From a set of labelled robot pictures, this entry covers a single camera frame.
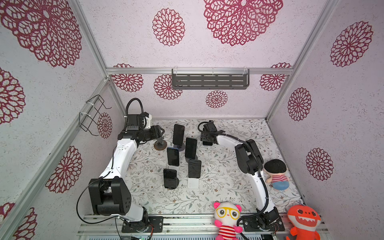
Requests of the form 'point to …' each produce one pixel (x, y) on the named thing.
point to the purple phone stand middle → (195, 158)
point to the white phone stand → (193, 183)
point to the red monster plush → (305, 221)
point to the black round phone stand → (171, 183)
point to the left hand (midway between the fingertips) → (159, 134)
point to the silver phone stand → (175, 167)
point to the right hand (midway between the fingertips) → (206, 133)
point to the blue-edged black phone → (173, 156)
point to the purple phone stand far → (181, 148)
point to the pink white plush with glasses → (227, 215)
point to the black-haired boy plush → (275, 173)
